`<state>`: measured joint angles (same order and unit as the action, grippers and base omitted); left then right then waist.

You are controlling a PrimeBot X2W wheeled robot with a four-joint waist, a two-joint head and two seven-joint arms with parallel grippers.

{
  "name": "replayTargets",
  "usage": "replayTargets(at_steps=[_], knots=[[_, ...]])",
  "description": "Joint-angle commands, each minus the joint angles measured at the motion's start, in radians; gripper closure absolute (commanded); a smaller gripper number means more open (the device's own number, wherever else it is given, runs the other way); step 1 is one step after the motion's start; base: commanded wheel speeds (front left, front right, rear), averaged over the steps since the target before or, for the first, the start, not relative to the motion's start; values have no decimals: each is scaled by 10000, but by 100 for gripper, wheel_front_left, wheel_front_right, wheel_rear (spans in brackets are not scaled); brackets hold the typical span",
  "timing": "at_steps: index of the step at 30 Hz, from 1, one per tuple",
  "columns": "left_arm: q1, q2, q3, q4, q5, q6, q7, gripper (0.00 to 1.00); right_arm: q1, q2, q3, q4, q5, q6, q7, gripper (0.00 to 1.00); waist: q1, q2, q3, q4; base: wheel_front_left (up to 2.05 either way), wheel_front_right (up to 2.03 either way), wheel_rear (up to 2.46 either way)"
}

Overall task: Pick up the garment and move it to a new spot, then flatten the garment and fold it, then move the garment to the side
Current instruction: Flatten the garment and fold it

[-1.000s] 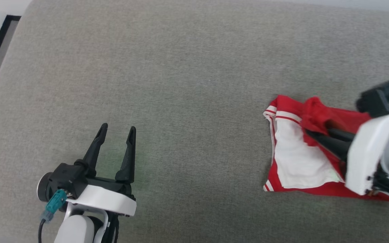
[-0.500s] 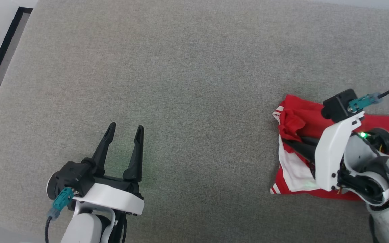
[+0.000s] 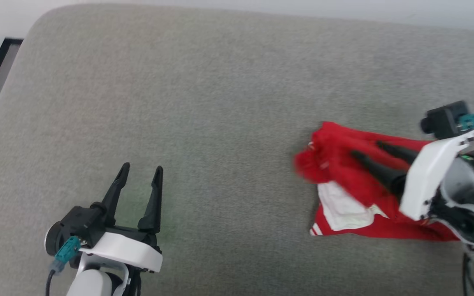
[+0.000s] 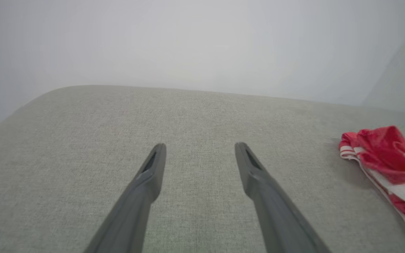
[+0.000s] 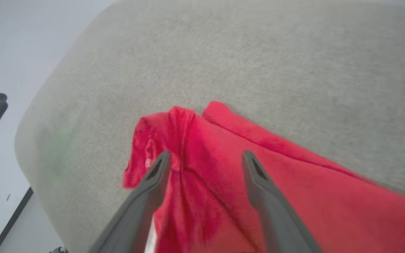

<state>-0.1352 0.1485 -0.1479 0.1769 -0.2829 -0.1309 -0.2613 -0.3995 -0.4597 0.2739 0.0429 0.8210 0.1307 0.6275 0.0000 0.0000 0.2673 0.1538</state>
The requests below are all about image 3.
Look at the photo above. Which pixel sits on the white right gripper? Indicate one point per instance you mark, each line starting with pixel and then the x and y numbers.
pixel 430 176

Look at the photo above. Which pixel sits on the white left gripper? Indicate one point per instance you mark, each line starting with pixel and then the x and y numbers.
pixel 130 248

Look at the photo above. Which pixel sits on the red and white garment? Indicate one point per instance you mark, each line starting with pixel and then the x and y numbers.
pixel 344 164

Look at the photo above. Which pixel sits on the grey fabric sofa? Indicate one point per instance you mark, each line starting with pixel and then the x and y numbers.
pixel 200 123

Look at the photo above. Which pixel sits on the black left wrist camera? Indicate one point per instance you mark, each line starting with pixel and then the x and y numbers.
pixel 80 222

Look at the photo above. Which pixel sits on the teal left camera connector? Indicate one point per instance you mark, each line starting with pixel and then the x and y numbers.
pixel 66 251

